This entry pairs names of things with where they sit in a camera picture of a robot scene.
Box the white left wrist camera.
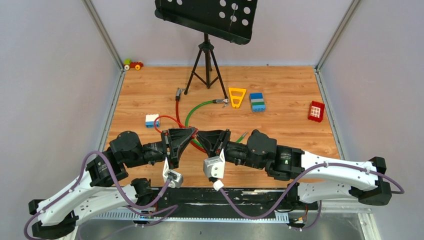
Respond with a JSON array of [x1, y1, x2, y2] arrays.
[[162, 157, 184, 188]]

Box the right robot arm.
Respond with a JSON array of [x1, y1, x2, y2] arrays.
[[196, 129, 392, 209]]

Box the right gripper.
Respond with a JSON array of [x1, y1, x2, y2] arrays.
[[197, 129, 264, 170]]

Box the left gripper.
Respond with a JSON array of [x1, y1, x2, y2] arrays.
[[126, 128, 197, 169]]

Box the white blue block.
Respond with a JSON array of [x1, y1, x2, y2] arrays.
[[145, 114, 161, 128]]

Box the red padlock with thin cable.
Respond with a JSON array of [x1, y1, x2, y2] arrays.
[[153, 115, 198, 139]]

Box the yellow triangular plastic piece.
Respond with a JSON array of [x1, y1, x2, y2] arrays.
[[228, 87, 247, 109]]

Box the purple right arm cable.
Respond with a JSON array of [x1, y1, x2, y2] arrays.
[[219, 162, 405, 232]]

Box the black music stand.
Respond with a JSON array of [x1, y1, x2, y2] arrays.
[[154, 0, 258, 103]]

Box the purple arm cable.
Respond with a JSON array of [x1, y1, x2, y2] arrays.
[[23, 150, 180, 240], [219, 162, 405, 232]]

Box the blue green stacked blocks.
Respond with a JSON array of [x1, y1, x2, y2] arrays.
[[249, 92, 266, 113]]

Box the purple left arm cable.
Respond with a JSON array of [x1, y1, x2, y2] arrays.
[[23, 150, 180, 240]]

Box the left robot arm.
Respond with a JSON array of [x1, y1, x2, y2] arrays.
[[24, 127, 198, 240]]

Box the red window block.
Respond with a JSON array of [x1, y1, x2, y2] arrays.
[[307, 101, 325, 123]]

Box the green cable lock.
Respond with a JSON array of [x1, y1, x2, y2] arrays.
[[184, 99, 229, 152]]

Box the toy car red green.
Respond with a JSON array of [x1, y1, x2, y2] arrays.
[[123, 58, 144, 71]]

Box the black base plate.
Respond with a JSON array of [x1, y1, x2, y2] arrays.
[[120, 187, 319, 220]]

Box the thick red cable lock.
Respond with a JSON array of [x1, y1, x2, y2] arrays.
[[174, 87, 210, 155]]

